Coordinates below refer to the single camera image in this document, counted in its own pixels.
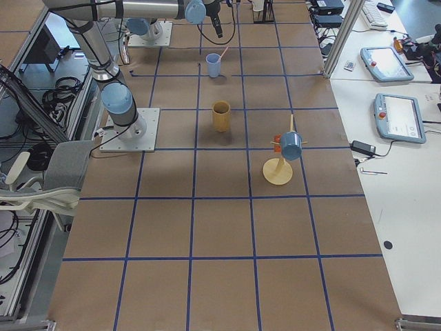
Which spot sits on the grey office chair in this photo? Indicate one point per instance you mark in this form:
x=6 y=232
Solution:
x=58 y=191

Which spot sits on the bamboo chopstick holder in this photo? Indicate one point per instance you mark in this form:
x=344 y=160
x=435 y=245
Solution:
x=221 y=116

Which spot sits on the light blue plastic cup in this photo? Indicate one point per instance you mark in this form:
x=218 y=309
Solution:
x=213 y=62

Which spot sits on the orange cup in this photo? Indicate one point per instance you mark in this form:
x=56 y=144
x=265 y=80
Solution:
x=276 y=143

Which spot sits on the black wire mug rack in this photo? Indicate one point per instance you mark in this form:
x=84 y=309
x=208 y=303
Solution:
x=265 y=16

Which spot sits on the blue cup on tree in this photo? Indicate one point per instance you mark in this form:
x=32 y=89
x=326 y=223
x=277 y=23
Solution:
x=291 y=145

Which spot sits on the white mug far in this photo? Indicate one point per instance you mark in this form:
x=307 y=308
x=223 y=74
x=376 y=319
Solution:
x=257 y=5

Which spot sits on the teach pendant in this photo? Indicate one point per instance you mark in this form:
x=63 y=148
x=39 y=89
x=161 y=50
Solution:
x=398 y=118
x=385 y=64

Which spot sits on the teach pendant far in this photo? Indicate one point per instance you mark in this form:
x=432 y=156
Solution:
x=385 y=64

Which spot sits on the black power adapter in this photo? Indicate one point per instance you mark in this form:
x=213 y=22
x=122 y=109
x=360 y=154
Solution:
x=363 y=148

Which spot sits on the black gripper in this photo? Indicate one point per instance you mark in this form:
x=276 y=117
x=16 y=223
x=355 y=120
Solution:
x=215 y=18

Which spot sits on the wooden mug tree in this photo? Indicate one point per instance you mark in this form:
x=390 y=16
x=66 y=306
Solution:
x=278 y=171

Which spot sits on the aluminium frame post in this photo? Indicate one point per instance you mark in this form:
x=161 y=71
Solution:
x=353 y=10

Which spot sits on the teach pendant near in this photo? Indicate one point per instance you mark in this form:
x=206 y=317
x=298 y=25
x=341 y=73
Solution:
x=398 y=118

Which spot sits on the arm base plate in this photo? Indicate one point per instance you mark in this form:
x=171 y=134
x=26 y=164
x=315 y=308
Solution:
x=141 y=136
x=135 y=41

